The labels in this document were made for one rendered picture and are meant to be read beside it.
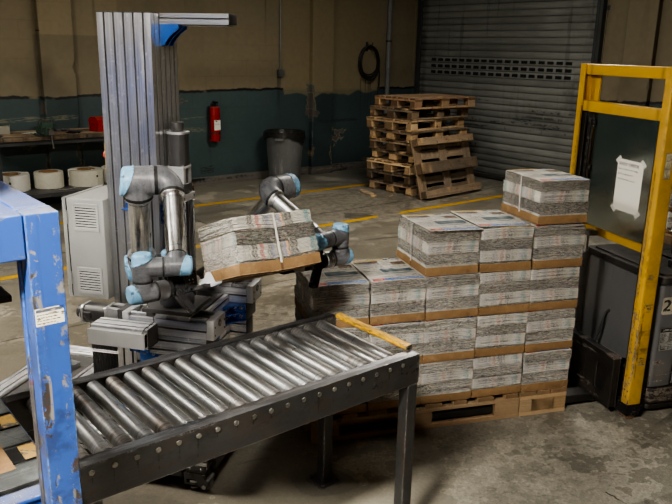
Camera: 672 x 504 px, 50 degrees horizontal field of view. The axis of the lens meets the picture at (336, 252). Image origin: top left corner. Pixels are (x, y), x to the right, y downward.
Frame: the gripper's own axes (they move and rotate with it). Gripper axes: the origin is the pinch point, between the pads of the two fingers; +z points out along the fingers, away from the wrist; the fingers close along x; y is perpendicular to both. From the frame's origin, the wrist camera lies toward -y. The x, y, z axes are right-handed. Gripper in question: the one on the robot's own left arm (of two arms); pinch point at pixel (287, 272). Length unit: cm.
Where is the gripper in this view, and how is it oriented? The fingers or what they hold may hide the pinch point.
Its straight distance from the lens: 310.5
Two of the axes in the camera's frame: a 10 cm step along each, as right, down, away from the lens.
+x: 6.0, -1.4, -7.9
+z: -7.7, 1.5, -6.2
